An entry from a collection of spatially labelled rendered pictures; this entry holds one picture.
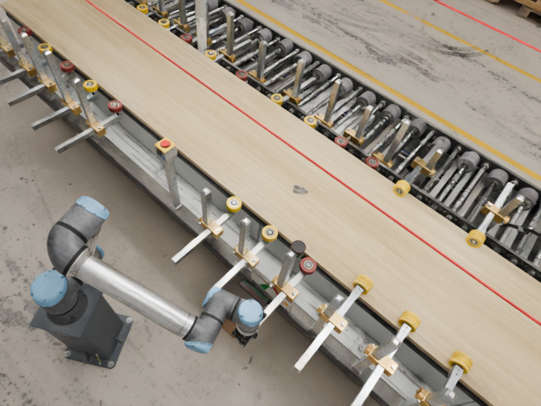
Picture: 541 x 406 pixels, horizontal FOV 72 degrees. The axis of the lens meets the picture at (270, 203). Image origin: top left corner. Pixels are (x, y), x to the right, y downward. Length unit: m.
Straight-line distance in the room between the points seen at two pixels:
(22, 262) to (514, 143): 4.49
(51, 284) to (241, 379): 1.26
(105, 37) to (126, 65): 0.35
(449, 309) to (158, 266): 1.87
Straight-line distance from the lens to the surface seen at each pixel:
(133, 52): 2.89
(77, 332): 2.11
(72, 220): 1.39
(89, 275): 1.36
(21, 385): 2.80
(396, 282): 1.92
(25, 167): 3.60
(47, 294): 1.92
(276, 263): 2.11
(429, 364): 1.98
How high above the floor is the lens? 2.52
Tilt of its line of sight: 55 degrees down
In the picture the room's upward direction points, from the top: 11 degrees clockwise
